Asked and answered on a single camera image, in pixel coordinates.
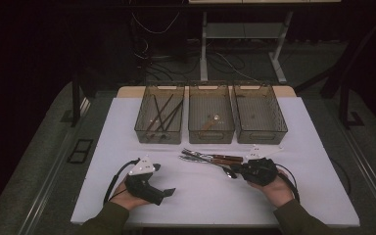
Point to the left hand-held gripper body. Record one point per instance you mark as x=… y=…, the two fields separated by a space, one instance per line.
x=143 y=189

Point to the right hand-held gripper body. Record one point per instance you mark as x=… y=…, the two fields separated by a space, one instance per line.
x=259 y=171

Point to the clear grey plastic bin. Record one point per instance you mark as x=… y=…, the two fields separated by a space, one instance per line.
x=210 y=137
x=261 y=137
x=158 y=138

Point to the brown chopstick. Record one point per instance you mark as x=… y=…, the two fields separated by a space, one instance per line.
x=160 y=112
x=171 y=115

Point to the person's left hand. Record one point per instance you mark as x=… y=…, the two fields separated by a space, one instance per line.
x=125 y=199

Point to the person's right hand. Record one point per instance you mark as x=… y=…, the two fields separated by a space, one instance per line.
x=279 y=192

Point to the black angled stand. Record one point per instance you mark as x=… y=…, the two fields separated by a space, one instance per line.
x=344 y=104

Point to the white metal stand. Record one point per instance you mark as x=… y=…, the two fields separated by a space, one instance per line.
x=204 y=49

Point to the aluminium floor rail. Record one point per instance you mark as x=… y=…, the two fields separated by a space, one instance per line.
x=372 y=182
x=45 y=192

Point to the black upright post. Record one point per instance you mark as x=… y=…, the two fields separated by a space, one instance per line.
x=76 y=104

